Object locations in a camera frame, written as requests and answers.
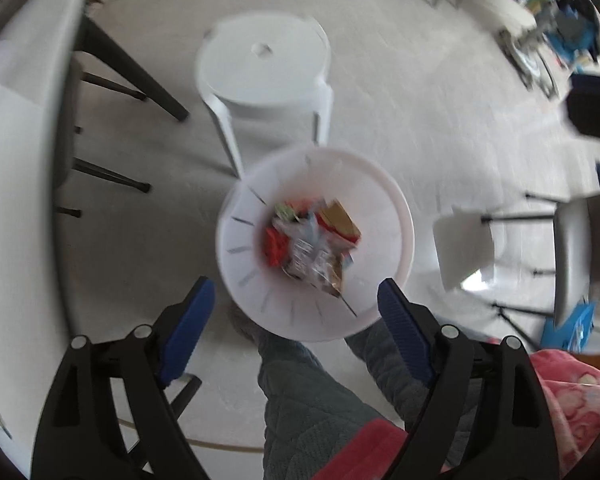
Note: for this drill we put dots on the blue cloth pile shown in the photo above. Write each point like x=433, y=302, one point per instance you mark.
x=575, y=20

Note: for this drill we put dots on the white round trash bin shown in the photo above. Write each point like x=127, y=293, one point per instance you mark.
x=380, y=195

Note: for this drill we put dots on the metal frame chair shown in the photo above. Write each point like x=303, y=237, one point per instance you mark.
x=530, y=60

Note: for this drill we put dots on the green and white wrapper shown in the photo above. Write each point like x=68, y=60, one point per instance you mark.
x=286, y=211

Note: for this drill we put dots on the blue bag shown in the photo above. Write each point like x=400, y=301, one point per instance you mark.
x=572, y=327

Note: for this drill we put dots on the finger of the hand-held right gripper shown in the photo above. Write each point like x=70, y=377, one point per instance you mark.
x=595, y=115
x=597, y=84

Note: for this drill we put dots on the dark brown snack wrapper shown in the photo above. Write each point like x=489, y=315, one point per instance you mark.
x=310, y=262

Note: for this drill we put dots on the person's grey quilted pants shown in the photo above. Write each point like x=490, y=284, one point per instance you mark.
x=305, y=410

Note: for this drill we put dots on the white plastic stool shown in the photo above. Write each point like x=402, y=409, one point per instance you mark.
x=260, y=80

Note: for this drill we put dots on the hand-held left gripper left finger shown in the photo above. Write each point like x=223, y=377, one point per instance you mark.
x=187, y=330

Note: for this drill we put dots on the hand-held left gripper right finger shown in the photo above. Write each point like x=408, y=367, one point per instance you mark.
x=405, y=335

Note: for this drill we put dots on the grey chair with black legs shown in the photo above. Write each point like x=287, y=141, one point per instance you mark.
x=65, y=125
x=572, y=260

